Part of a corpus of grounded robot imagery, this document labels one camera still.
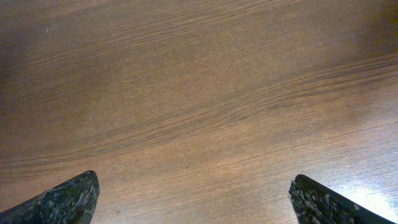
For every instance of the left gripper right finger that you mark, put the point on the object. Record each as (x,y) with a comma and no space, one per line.
(313,203)

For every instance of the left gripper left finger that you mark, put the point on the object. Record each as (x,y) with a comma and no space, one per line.
(72,202)

